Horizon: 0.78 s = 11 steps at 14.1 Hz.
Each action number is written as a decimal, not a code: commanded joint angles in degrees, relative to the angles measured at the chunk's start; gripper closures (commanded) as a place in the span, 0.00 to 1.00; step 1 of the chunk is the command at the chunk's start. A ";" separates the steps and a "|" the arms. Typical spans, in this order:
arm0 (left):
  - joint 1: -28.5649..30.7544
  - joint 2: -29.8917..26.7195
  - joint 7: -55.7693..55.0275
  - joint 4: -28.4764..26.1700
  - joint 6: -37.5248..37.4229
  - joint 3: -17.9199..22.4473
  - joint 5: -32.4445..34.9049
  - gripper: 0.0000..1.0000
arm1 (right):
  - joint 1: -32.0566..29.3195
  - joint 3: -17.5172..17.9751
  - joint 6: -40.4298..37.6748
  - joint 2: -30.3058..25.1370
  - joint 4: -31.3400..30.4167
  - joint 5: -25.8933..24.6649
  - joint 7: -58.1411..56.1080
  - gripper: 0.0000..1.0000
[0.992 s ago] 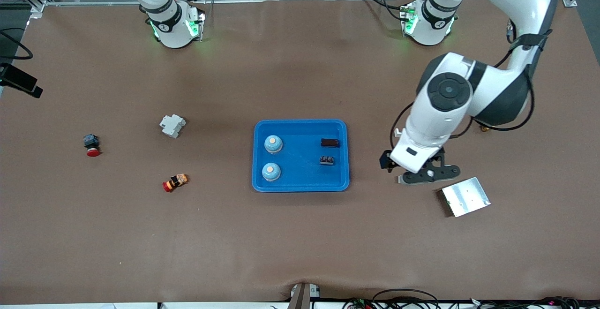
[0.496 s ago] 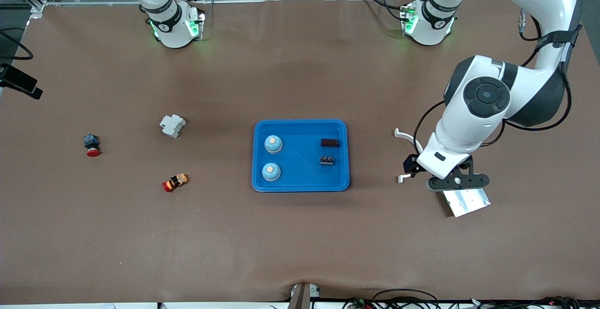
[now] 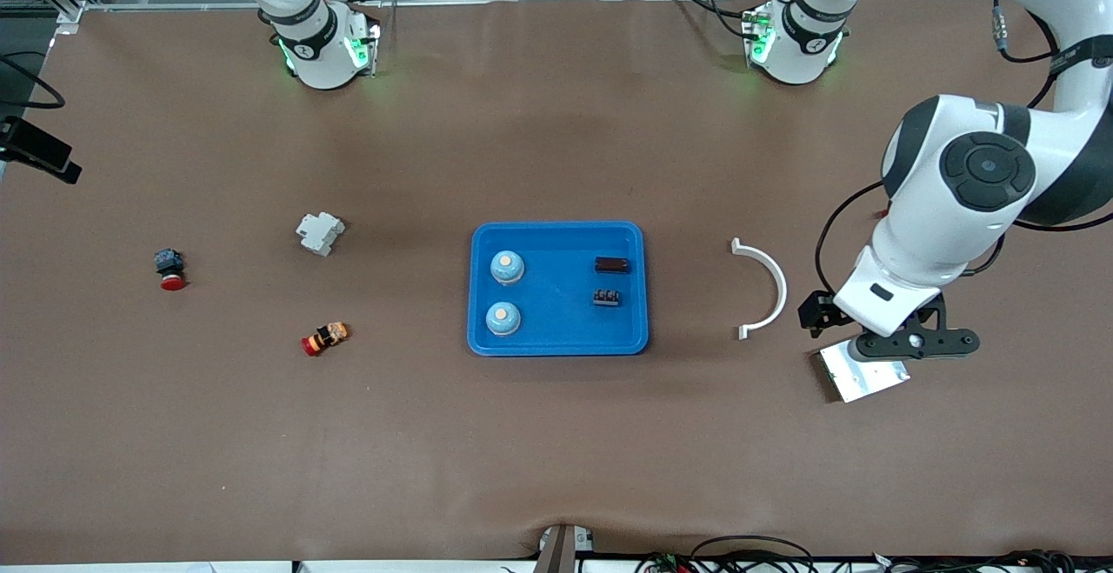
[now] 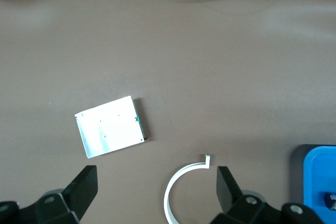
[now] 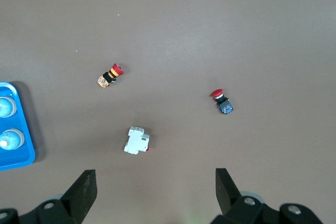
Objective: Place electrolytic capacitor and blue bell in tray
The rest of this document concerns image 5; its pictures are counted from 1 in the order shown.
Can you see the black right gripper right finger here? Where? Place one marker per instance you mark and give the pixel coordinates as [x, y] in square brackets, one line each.
[231, 197]

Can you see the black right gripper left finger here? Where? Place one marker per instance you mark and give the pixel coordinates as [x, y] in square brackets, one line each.
[76, 197]

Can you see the blue dome bell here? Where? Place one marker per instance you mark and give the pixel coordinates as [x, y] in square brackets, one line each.
[6, 107]
[11, 138]

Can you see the blue plastic tray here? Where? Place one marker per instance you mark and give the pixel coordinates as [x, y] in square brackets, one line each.
[25, 142]

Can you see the white circuit breaker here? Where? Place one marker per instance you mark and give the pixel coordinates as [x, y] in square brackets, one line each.
[136, 141]

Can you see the red push button black body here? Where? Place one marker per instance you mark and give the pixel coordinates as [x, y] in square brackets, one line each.
[224, 103]

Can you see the red yellow emergency stop button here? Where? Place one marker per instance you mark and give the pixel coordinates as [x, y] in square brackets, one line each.
[109, 77]

